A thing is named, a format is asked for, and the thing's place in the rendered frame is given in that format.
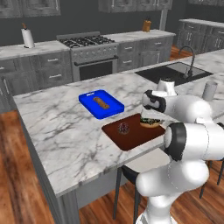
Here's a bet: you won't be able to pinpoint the black sink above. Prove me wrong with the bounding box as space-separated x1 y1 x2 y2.
135 61 214 87

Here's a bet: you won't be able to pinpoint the grey corner base cupboards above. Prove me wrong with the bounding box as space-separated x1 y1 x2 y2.
176 18 224 55

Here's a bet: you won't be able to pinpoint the black curved tap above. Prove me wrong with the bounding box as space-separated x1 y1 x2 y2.
178 45 197 80

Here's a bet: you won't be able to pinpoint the stool with white seat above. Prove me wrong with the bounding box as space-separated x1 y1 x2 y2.
112 147 172 224

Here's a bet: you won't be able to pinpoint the dark brown tray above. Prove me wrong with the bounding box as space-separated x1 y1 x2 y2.
101 113 167 152

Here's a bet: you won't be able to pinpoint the chocolate donut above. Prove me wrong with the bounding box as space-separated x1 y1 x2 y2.
117 122 130 136

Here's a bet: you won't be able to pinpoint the grey cup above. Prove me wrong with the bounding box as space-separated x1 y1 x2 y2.
202 80 219 102

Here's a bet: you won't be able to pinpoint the wooden knife block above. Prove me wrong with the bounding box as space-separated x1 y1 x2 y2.
141 17 153 33

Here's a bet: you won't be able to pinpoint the white paper towel roll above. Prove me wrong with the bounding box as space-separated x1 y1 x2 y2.
20 23 36 49

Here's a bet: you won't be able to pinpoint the grey wall cupboards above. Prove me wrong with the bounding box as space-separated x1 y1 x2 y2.
97 0 174 13
187 0 224 8
0 0 62 19

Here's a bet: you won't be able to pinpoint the grey base cupboards beside knife block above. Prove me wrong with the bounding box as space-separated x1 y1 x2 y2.
116 29 177 73

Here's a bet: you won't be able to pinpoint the grey base cupboards beside towel roll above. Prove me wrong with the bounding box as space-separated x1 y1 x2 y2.
0 40 74 114

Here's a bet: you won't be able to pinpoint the cake with dark topping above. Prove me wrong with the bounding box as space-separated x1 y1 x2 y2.
139 116 162 130

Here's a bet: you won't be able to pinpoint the grey island counter base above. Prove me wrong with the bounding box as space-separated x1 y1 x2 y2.
17 110 142 224

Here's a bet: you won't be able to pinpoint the brown bread roll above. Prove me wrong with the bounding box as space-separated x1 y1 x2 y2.
93 96 111 110

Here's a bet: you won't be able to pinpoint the blue plastic tray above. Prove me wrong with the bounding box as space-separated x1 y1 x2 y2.
78 88 126 120

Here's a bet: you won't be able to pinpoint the steel stove with oven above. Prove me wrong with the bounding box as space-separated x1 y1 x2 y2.
56 31 120 83

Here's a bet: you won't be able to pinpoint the dark legged stool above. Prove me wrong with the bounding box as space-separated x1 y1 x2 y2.
199 158 224 200

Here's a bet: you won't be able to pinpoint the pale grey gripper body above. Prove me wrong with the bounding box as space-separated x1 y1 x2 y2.
141 108 162 120

